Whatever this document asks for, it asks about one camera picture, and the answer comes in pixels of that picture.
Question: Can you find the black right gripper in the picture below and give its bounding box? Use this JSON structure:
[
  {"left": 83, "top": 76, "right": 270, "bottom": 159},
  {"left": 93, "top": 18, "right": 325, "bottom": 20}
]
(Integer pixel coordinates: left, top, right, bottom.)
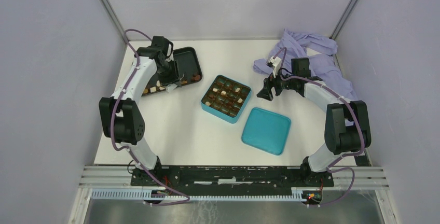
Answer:
[{"left": 257, "top": 66, "right": 297, "bottom": 102}]

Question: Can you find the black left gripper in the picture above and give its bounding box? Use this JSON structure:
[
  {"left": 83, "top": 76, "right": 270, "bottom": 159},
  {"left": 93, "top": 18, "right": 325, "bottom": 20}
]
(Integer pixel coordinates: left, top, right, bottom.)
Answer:
[{"left": 157, "top": 59, "right": 182, "bottom": 91}]

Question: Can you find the teal chocolate box with dividers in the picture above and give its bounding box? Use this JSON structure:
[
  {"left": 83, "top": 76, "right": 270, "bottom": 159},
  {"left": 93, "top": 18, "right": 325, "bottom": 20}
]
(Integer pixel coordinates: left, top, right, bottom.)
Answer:
[{"left": 201, "top": 75, "right": 252, "bottom": 124}]

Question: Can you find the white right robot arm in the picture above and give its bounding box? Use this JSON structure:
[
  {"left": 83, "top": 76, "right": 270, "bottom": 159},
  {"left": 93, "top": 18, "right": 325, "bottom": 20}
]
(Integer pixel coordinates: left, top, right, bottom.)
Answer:
[{"left": 257, "top": 57, "right": 372, "bottom": 187}]

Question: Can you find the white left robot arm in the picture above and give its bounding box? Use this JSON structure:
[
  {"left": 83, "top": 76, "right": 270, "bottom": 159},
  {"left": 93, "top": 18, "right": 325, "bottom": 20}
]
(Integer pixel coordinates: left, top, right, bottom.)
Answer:
[{"left": 99, "top": 36, "right": 181, "bottom": 187}]

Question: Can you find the black chocolate tray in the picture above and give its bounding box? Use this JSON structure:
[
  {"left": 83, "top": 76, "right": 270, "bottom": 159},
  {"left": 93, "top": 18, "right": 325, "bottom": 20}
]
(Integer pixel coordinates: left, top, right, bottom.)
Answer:
[{"left": 142, "top": 47, "right": 203, "bottom": 96}]

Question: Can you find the teal box lid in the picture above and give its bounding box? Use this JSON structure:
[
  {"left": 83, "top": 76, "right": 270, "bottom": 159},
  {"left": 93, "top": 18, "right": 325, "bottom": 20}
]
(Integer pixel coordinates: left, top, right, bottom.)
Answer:
[{"left": 241, "top": 107, "right": 291, "bottom": 156}]

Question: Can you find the lavender crumpled cloth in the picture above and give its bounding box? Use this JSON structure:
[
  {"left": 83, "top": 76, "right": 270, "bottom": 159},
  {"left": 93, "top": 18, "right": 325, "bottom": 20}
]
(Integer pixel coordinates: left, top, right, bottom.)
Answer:
[{"left": 268, "top": 29, "right": 359, "bottom": 101}]

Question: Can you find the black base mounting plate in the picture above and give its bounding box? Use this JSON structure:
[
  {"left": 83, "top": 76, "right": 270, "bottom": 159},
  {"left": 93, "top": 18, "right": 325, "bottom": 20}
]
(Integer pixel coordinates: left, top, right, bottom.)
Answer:
[{"left": 151, "top": 165, "right": 334, "bottom": 188}]

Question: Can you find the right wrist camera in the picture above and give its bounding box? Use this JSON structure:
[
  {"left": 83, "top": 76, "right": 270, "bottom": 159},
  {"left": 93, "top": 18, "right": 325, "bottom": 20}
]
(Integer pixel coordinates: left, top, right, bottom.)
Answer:
[{"left": 266, "top": 56, "right": 282, "bottom": 77}]

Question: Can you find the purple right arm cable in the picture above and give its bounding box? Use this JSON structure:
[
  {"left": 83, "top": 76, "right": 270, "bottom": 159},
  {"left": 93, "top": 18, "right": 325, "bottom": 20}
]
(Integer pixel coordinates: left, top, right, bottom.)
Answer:
[{"left": 273, "top": 47, "right": 367, "bottom": 207}]

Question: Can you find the white cable duct rail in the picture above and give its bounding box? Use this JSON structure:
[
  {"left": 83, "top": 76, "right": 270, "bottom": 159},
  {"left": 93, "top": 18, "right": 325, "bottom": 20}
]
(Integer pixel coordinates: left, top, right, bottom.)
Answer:
[{"left": 90, "top": 188, "right": 324, "bottom": 202}]

